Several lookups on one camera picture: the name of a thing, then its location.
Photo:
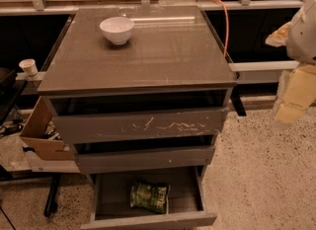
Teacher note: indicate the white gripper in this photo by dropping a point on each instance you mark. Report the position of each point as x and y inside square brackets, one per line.
[303, 39]

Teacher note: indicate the green jalapeno chip bag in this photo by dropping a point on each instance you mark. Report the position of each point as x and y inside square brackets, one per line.
[153, 197]

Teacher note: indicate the grey drawer cabinet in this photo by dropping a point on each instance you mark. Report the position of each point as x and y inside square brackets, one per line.
[172, 49]

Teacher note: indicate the grey bottom drawer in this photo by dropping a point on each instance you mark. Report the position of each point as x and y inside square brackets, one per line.
[186, 206]

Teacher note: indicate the grey drawer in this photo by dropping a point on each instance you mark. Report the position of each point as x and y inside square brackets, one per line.
[144, 154]
[186, 206]
[141, 116]

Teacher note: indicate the grey middle drawer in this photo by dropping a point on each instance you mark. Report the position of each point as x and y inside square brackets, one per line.
[144, 154]

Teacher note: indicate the grey top drawer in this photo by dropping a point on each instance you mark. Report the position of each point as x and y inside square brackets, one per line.
[141, 116]

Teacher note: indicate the white ceramic bowl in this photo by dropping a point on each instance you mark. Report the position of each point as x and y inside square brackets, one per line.
[117, 30]

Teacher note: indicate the white paper cup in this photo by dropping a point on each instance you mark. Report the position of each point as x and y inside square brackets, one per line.
[29, 67]

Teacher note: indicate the brown cardboard box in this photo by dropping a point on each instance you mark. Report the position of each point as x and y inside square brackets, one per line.
[35, 137]

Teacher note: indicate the black stand leg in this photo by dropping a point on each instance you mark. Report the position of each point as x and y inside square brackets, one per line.
[51, 204]

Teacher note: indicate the grey metal rail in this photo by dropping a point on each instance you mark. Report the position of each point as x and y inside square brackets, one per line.
[261, 72]

